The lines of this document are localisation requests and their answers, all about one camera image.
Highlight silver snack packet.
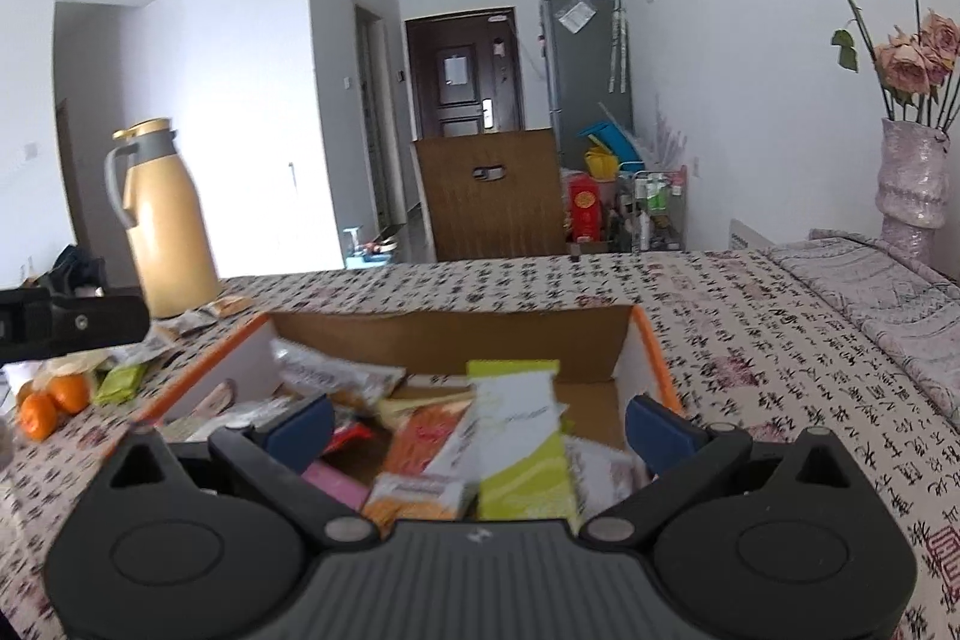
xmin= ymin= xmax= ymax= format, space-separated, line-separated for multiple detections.
xmin=270 ymin=338 xmax=407 ymax=403

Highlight orange cracker snack packet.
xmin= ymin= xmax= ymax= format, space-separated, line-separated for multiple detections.
xmin=361 ymin=473 xmax=467 ymax=528

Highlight green white snack bag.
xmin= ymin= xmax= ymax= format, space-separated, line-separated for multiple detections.
xmin=467 ymin=359 xmax=579 ymax=531

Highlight pink snack bag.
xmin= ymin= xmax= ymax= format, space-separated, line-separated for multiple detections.
xmin=301 ymin=461 xmax=370 ymax=510

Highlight orange tangerine rear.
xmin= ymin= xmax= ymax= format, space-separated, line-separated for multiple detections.
xmin=46 ymin=374 xmax=91 ymax=416

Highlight orange tangerine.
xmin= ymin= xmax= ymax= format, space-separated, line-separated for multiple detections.
xmin=18 ymin=392 xmax=59 ymax=442
xmin=46 ymin=374 xmax=91 ymax=416

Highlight orange tangerine front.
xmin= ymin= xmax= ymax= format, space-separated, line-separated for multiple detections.
xmin=18 ymin=392 xmax=59 ymax=442

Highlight beige thermos jug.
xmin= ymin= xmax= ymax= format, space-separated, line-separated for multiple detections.
xmin=104 ymin=117 xmax=220 ymax=320

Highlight red pumpkin cardboard box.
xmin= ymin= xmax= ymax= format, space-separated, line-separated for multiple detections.
xmin=142 ymin=305 xmax=682 ymax=526

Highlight calligraphy print tablecloth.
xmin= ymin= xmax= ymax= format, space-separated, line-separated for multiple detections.
xmin=0 ymin=248 xmax=960 ymax=640

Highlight red gift box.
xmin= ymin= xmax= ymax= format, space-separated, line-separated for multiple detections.
xmin=568 ymin=172 xmax=604 ymax=244

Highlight wooden chair back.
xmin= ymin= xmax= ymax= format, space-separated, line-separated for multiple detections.
xmin=415 ymin=130 xmax=568 ymax=262

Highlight pink textured vase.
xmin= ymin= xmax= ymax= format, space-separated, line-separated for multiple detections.
xmin=875 ymin=120 xmax=950 ymax=265

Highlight grey refrigerator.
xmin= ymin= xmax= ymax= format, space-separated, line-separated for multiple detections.
xmin=540 ymin=0 xmax=633 ymax=169

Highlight dark brown entrance door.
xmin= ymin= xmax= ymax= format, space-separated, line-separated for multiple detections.
xmin=405 ymin=8 xmax=526 ymax=138

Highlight dried pink roses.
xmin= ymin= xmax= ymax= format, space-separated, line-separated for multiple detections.
xmin=782 ymin=0 xmax=960 ymax=130

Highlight wire storage rack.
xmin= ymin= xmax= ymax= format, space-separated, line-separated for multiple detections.
xmin=628 ymin=167 xmax=686 ymax=253

